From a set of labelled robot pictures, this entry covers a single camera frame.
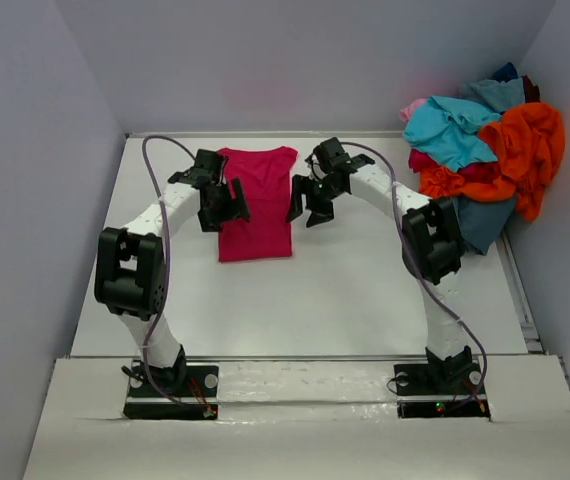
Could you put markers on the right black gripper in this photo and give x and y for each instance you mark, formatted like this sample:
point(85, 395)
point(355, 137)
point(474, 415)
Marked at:
point(312, 195)

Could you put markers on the magenta t-shirt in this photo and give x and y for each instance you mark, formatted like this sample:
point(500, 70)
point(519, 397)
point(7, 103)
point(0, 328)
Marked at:
point(265, 178)

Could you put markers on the orange t-shirt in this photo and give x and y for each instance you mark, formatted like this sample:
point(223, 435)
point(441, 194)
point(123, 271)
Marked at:
point(529, 143)

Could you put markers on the red t-shirt in pile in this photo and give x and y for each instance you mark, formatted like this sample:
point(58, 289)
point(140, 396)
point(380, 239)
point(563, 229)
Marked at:
point(479, 172)

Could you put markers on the pink t-shirt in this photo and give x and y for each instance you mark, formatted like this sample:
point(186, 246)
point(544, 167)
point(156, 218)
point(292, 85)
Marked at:
point(406, 112)

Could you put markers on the dark blue t-shirt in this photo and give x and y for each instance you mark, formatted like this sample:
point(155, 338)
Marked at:
point(505, 73)

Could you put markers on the slate blue t-shirt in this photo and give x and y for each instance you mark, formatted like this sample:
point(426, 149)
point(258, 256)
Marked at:
point(482, 223)

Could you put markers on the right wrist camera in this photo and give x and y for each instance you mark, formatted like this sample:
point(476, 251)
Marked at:
point(330, 157)

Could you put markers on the grey-blue t-shirt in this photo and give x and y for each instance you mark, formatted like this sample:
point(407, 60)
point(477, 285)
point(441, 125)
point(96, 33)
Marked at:
point(496, 96)

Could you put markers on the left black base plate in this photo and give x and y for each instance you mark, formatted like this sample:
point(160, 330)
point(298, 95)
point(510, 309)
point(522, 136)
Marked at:
point(196, 399)

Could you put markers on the maroon t-shirt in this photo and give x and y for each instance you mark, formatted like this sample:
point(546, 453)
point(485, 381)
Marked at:
point(531, 91)

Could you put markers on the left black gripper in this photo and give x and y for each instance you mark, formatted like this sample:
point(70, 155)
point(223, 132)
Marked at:
point(226, 209)

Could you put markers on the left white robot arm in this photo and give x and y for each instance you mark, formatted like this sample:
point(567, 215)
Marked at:
point(133, 271)

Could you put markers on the cyan t-shirt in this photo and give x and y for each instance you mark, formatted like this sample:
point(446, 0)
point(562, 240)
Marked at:
point(447, 130)

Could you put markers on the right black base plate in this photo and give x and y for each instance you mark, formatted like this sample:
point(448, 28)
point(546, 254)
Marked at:
point(418, 396)

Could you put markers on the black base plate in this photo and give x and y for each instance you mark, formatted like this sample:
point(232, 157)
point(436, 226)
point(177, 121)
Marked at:
point(418, 396)
point(196, 399)

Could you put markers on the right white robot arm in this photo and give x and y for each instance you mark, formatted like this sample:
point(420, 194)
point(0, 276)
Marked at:
point(431, 248)

